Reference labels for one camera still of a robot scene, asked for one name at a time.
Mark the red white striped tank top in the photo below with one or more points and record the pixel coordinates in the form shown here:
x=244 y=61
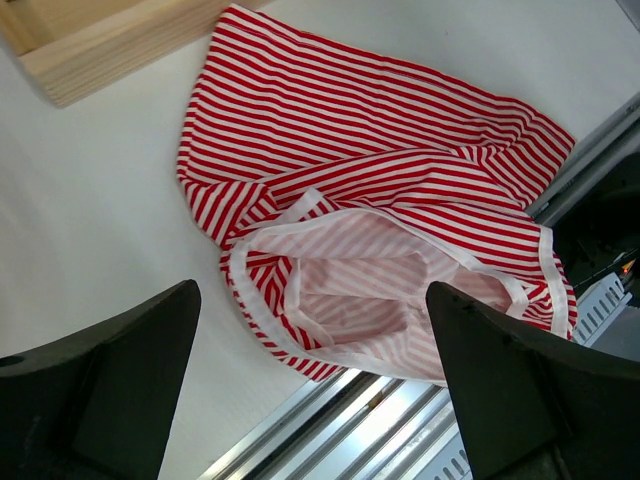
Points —
x=339 y=184

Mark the aluminium mounting rail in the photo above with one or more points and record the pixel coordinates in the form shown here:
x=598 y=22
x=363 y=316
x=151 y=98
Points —
x=360 y=426

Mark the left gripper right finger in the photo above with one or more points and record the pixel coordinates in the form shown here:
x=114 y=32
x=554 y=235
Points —
x=530 y=390

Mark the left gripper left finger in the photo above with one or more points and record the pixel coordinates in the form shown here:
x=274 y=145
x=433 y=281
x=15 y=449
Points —
x=99 y=403

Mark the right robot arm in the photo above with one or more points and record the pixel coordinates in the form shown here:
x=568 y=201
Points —
x=600 y=235

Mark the wooden clothes rack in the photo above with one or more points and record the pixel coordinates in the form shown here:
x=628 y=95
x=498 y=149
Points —
x=72 y=49

